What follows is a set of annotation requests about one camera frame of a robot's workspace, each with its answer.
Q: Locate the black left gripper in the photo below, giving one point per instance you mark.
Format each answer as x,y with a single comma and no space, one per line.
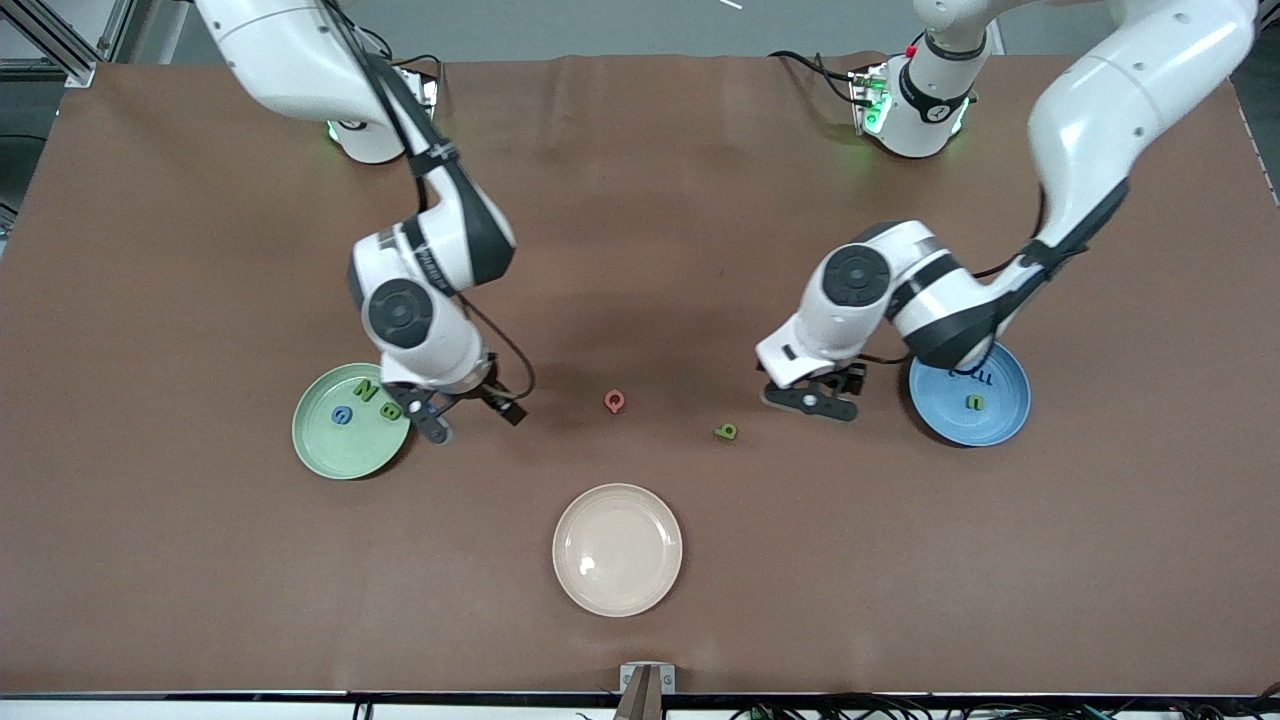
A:
851,377

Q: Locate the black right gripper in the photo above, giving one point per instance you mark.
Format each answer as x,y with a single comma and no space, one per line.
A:
487,393

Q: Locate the pink capital letter Q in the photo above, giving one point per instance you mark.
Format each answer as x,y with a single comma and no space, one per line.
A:
606,402

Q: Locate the green capital letter B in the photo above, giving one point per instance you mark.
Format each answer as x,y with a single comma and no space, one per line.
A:
391,410

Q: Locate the blue lowercase letter m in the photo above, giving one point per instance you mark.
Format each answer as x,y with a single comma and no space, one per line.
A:
982,378

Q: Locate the green lowercase letter b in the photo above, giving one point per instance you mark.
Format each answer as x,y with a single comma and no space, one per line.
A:
717,431

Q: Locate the green capital letter N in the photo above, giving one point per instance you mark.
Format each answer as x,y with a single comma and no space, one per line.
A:
365,390

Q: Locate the green plate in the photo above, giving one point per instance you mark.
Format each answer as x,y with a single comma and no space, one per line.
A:
350,455

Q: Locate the blue capital letter G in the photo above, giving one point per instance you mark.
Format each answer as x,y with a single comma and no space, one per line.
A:
335,416

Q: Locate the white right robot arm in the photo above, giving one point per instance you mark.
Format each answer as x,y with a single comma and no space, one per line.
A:
430,340

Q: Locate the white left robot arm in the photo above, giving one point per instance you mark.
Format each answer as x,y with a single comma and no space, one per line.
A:
830,340

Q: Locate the blue plate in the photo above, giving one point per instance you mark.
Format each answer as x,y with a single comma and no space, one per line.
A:
980,430

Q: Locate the beige plate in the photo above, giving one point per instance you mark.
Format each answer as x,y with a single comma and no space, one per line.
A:
617,550

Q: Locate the brown table mat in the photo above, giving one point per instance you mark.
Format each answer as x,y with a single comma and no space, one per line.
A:
640,200

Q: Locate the grey metal bracket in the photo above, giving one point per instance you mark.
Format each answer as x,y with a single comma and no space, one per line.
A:
628,678

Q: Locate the brown tapered post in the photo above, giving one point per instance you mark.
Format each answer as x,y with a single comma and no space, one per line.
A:
640,700

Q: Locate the aluminium frame strut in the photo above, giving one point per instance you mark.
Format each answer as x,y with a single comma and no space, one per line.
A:
80,75

